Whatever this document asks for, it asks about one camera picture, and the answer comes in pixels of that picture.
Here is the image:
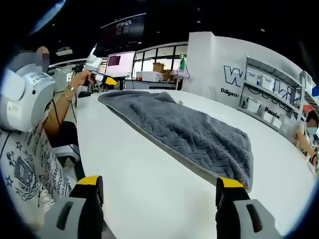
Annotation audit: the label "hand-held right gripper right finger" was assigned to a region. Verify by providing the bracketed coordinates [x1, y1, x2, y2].
[214, 177, 282, 239]

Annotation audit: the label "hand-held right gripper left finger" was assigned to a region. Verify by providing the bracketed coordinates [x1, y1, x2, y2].
[37, 175, 105, 239]

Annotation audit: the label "grey towel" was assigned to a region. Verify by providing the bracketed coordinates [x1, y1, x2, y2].
[98, 91, 254, 194]

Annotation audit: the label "person's left hand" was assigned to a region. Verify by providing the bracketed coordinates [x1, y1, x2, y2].
[71, 70, 97, 88]

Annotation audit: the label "pink-screen computer monitor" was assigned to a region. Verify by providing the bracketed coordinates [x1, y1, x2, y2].
[106, 51, 137, 78]

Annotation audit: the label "grey ceiling unit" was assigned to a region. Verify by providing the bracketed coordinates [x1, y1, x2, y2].
[55, 47, 73, 57]

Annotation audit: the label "large black overhead display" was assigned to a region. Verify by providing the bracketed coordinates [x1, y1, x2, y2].
[99, 13, 148, 52]

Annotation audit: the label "white plastic crate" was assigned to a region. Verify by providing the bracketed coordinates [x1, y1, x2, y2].
[136, 71, 165, 82]

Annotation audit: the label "grey counter cabinet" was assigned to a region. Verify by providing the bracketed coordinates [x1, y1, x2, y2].
[124, 79, 181, 91]

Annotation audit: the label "cardboard box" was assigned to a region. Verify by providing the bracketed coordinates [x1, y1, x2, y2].
[152, 62, 166, 73]

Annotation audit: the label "white table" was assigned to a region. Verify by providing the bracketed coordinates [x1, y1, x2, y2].
[74, 88, 318, 239]

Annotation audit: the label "white chest-worn device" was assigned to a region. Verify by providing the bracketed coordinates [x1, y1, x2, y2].
[0, 63, 56, 132]

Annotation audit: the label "purple rolled mat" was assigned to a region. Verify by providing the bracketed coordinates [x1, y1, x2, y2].
[170, 69, 195, 82]

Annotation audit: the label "operator person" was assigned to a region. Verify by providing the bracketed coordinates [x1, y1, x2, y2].
[0, 119, 78, 225]

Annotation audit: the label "grey metal shelving rack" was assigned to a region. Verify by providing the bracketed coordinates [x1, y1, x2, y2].
[239, 54, 304, 125]
[298, 70, 319, 118]

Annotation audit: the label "white storage shelf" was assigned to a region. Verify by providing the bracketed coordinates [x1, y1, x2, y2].
[245, 73, 312, 129]

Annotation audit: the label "black device cable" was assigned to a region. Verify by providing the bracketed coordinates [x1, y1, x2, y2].
[51, 98, 62, 126]

